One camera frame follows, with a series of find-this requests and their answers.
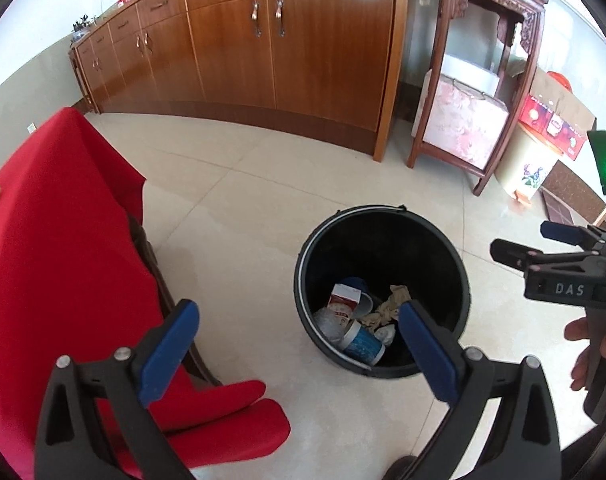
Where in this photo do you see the red white milk carton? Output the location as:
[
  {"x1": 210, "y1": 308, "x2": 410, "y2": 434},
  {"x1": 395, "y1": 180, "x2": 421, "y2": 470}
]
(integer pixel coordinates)
[{"x1": 327, "y1": 284, "x2": 361, "y2": 320}]

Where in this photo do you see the blue white paper cup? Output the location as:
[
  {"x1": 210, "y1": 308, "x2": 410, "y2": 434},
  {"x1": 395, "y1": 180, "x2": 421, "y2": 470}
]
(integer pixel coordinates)
[{"x1": 338, "y1": 320, "x2": 385, "y2": 366}]

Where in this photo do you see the black trash bin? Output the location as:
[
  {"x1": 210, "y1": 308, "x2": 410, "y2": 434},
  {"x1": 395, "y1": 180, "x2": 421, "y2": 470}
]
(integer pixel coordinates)
[{"x1": 293, "y1": 205, "x2": 471, "y2": 379}]

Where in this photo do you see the white floral bucket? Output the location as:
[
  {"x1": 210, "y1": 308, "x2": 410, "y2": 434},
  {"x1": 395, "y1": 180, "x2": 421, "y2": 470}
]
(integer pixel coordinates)
[{"x1": 495, "y1": 125, "x2": 561, "y2": 206}]

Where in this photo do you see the cardboard box with red packs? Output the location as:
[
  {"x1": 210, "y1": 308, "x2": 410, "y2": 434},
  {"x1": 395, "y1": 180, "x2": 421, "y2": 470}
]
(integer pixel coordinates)
[{"x1": 519, "y1": 68, "x2": 596, "y2": 162}]

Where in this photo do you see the pink cushion box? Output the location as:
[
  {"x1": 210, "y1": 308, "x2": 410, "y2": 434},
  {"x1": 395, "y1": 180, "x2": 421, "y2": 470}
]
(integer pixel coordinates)
[{"x1": 423, "y1": 55, "x2": 508, "y2": 170}]

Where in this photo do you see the red tablecloth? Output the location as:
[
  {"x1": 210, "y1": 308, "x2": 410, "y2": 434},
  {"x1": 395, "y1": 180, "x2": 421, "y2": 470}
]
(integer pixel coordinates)
[{"x1": 0, "y1": 107, "x2": 291, "y2": 479}]

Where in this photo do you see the carved wooden side stand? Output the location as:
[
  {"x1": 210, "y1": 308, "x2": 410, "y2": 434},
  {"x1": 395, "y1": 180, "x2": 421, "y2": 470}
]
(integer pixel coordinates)
[{"x1": 407, "y1": 0, "x2": 548, "y2": 195}]

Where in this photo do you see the brown wooden sideboard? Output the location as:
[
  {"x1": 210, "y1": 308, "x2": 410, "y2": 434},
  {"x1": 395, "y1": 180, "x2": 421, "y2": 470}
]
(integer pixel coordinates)
[{"x1": 69, "y1": 0, "x2": 409, "y2": 160}]

